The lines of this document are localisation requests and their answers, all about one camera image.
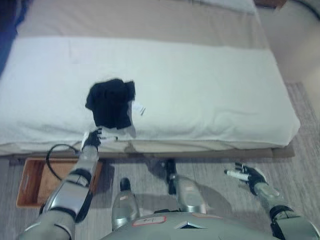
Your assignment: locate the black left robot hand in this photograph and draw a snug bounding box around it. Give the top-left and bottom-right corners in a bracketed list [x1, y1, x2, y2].
[81, 127, 119, 152]

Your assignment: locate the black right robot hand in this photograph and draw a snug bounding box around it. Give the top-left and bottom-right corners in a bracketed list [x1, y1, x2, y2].
[223, 161, 270, 196]

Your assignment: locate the brown wicker basket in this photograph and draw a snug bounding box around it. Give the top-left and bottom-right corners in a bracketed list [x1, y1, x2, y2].
[15, 158, 104, 209]

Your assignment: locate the bed with white blanket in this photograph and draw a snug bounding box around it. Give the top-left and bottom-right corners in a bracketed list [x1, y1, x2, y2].
[0, 0, 279, 157]

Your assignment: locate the white folded bed sheet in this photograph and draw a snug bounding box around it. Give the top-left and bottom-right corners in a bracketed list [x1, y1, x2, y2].
[194, 0, 259, 14]

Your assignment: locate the black crumpled garment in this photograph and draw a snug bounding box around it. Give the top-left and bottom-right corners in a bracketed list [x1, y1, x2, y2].
[84, 78, 137, 131]

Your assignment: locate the grey woven rug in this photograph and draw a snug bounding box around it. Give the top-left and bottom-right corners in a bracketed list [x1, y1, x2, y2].
[0, 81, 320, 240]

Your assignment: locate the small white garment tag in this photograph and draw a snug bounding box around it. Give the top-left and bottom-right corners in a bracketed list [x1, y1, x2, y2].
[131, 100, 147, 117]

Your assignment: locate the silver right robot leg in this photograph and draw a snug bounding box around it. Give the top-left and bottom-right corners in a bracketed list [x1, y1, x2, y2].
[169, 174, 209, 215]

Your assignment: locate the silver robot leg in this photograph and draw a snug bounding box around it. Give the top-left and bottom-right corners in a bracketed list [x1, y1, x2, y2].
[169, 174, 209, 215]
[111, 188, 141, 231]

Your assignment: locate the silver left robot leg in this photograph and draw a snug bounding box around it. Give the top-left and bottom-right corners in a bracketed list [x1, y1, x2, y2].
[111, 188, 141, 231]

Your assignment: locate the black right robot foot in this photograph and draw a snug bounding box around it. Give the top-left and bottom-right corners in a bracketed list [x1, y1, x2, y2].
[165, 159, 178, 196]

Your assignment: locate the red-bordered white label sticker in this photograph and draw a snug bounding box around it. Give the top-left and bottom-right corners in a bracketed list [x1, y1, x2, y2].
[132, 215, 168, 227]

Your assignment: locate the grey robot torso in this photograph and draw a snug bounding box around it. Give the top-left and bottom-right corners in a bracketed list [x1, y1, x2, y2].
[99, 211, 279, 240]

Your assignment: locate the brown bed frame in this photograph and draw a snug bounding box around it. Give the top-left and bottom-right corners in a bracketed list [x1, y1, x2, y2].
[9, 143, 296, 161]

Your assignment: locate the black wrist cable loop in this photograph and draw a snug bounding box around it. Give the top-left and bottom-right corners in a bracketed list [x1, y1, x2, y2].
[46, 143, 81, 181]

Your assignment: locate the black floor cable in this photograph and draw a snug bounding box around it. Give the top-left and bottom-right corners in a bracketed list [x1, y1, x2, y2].
[291, 0, 320, 19]

